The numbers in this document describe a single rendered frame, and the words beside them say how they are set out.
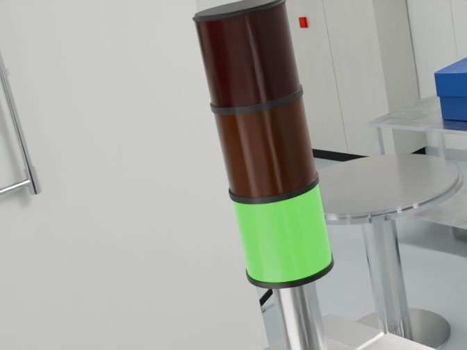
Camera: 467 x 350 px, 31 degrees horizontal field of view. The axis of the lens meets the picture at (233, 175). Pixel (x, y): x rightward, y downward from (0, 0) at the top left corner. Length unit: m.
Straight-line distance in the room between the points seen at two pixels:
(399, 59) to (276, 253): 7.10
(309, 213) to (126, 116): 1.59
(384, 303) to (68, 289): 2.94
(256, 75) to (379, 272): 4.25
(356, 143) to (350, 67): 0.73
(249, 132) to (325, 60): 7.43
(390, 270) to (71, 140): 2.95
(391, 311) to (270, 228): 4.32
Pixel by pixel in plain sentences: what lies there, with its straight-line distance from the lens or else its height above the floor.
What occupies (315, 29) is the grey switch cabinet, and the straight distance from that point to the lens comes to 7.87.
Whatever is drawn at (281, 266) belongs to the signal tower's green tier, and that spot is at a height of 2.21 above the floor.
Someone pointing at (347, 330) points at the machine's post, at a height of 2.10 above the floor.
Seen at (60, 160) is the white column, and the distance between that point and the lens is 1.97.
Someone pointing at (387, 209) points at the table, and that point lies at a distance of 4.15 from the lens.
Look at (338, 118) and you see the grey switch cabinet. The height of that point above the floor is 0.44.
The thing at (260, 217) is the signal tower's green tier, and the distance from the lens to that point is 0.46.
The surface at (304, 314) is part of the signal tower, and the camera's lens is 0.49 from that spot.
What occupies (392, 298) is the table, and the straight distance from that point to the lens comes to 4.73.
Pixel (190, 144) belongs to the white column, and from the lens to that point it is 2.14.
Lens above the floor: 2.39
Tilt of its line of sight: 17 degrees down
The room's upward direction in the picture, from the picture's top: 12 degrees counter-clockwise
